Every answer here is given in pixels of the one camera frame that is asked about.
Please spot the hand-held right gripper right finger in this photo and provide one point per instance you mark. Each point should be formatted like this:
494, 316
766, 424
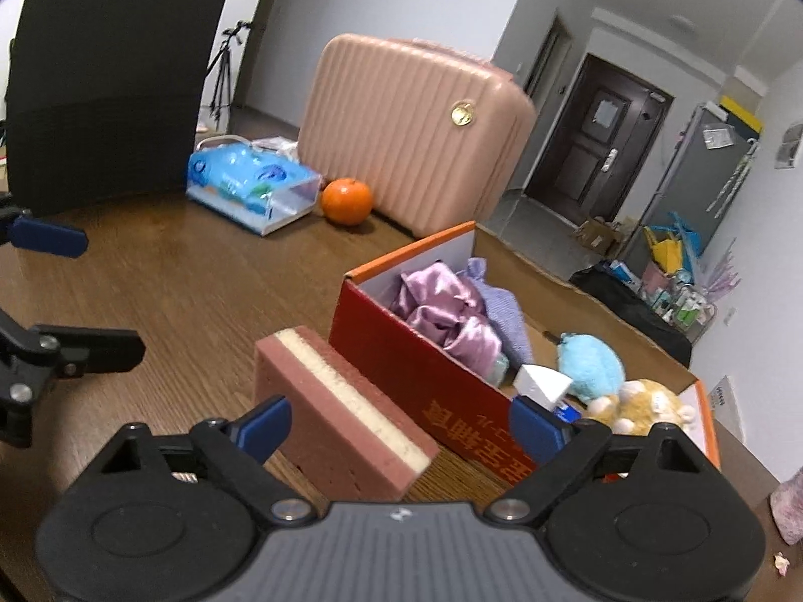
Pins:
533, 429

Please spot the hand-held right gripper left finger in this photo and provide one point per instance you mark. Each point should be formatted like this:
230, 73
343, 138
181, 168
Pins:
266, 423

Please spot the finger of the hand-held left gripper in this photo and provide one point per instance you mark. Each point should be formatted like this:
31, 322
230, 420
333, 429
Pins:
94, 351
50, 237

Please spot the white foam block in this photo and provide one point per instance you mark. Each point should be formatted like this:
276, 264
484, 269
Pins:
542, 385

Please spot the pink layered sponge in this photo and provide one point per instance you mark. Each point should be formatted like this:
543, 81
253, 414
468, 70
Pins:
332, 414

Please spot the clear plastic bag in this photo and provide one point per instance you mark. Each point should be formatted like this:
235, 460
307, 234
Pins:
497, 371

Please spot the light blue plush toy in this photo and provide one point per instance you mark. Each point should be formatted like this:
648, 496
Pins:
590, 367

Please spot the yellow white plush hamster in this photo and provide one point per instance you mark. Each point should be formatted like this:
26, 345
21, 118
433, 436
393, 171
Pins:
646, 407

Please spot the red cardboard box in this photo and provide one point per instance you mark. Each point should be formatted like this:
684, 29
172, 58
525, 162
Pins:
426, 382

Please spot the lavender knit cloth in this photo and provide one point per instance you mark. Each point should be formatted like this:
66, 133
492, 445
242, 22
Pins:
502, 313

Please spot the purple satin cloth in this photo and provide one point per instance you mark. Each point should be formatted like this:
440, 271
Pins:
439, 307

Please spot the black bag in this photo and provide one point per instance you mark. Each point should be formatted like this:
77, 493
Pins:
627, 307

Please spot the black board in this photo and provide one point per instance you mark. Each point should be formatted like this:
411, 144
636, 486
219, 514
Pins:
113, 88

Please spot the pink bucket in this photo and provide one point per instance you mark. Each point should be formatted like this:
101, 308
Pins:
653, 276

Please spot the metal cart with bottles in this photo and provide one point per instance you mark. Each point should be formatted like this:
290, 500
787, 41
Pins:
684, 304

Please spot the brown cardboard box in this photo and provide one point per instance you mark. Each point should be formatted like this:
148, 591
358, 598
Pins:
602, 235

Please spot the blue tissue pack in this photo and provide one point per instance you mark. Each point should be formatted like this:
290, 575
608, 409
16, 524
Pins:
251, 185

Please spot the yellow bag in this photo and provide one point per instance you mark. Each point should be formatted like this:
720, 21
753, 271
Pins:
665, 251

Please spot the orange fruit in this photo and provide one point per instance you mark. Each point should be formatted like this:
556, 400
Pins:
347, 202

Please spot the black tripod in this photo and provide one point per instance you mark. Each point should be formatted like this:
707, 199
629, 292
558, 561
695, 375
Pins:
223, 75

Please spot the purple feather decoration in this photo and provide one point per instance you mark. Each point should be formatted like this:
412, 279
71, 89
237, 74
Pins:
721, 276

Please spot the blue bag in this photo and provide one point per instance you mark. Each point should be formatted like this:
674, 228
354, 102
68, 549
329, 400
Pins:
687, 235

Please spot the pink textured vase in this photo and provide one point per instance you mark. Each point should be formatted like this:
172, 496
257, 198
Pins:
789, 511

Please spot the dark brown entrance door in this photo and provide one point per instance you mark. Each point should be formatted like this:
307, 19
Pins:
590, 157

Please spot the fallen pink petal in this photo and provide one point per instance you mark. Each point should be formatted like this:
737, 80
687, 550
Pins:
782, 563

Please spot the grey refrigerator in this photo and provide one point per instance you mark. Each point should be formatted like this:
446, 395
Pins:
696, 182

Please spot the clear folded umbrella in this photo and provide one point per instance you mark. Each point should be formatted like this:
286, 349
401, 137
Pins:
729, 182

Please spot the pink ribbed suitcase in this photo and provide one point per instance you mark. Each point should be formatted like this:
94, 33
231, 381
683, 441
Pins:
408, 131

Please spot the white paper on door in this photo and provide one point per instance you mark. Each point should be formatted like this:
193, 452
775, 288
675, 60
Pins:
605, 113

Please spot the clear pouch on refrigerator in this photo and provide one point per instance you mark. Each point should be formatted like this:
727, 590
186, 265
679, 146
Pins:
718, 138

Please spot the grey interior door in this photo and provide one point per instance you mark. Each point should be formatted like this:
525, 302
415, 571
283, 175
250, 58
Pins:
549, 59

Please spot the yellow flat box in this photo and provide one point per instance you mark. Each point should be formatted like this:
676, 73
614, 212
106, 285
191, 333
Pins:
740, 114

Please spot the round ceiling light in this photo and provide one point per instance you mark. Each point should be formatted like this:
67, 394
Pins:
684, 22

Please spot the white wall panel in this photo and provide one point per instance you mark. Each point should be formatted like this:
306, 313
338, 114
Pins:
790, 145

